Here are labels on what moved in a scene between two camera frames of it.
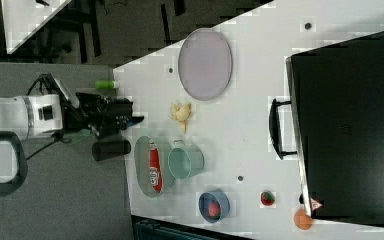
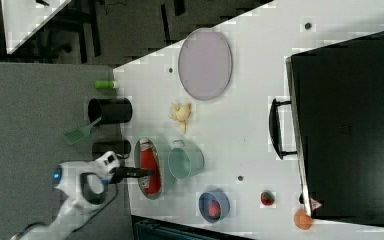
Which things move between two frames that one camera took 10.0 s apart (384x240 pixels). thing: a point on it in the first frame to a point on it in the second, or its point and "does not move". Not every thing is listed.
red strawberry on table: x=267 y=198 does not move
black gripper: x=104 y=116 to x=119 y=173
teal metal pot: x=185 y=160 does not move
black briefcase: x=348 y=108 does not move
